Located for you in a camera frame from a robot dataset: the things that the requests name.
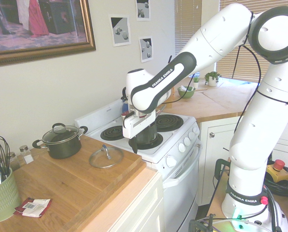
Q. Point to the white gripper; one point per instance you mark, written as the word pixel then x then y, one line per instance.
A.
pixel 136 124

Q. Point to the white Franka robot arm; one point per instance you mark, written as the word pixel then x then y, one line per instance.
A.
pixel 250 120

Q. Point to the black cooking pot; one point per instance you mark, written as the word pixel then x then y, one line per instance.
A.
pixel 66 148

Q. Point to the small succulent in white pot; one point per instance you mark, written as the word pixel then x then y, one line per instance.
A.
pixel 196 84

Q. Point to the green plant in white pot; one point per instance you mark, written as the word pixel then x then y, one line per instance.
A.
pixel 212 82

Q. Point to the glass spice jar metal lid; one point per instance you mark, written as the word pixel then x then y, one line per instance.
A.
pixel 13 162
pixel 25 155

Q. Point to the white electric stove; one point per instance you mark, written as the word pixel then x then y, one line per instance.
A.
pixel 158 151

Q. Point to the white stove knob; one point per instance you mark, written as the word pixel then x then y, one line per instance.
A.
pixel 196 130
pixel 181 147
pixel 191 135
pixel 186 141
pixel 170 161

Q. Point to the blue ceramic bottle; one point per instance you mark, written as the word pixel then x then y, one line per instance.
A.
pixel 124 104

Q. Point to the white cabinet under wooden counter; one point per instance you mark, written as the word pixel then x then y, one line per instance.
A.
pixel 156 193

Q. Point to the large wooden cutting board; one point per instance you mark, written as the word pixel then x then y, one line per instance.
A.
pixel 73 183

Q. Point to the green bowl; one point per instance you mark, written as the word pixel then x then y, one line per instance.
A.
pixel 186 93

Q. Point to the white cabinet with metal knob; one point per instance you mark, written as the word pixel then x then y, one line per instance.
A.
pixel 211 154

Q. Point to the green black clamp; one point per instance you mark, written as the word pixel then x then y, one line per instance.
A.
pixel 221 166

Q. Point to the grey paper print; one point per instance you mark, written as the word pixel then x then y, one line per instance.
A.
pixel 120 30
pixel 146 49
pixel 143 9

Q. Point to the black table clamp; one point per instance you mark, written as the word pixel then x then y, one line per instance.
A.
pixel 201 223

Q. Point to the white paper packet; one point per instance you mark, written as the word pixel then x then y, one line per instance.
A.
pixel 34 206

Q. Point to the red foil packet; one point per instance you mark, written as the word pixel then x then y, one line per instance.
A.
pixel 19 208

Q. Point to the narrow wooden window blind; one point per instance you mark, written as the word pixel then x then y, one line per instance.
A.
pixel 185 24

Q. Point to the wide wooden window blind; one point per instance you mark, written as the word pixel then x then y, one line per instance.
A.
pixel 245 70

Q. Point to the green ceramic utensil holder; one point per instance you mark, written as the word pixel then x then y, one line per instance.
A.
pixel 1 200

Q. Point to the yellow emergency stop button box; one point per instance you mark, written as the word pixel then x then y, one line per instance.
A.
pixel 278 165

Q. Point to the gold framed painting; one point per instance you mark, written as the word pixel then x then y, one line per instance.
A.
pixel 37 19

